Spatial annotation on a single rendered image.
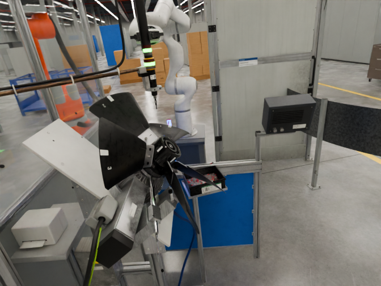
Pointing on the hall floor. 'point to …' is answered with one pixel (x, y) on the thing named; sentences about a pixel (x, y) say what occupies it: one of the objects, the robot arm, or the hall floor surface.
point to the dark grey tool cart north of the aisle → (375, 63)
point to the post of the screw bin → (199, 239)
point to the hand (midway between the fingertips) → (144, 36)
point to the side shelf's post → (75, 269)
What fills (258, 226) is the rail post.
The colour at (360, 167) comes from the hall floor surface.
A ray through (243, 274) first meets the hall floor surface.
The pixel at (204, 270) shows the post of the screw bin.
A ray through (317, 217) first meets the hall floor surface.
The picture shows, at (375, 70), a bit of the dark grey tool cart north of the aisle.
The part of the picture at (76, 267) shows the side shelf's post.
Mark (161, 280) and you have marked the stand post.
